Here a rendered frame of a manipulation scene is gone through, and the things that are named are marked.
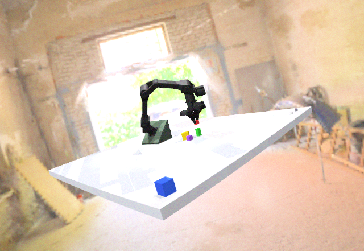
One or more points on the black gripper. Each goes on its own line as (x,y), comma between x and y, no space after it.
(192,114)

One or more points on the blue cube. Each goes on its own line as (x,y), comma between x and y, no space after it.
(165,186)

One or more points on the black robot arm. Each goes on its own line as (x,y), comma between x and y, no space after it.
(184,85)

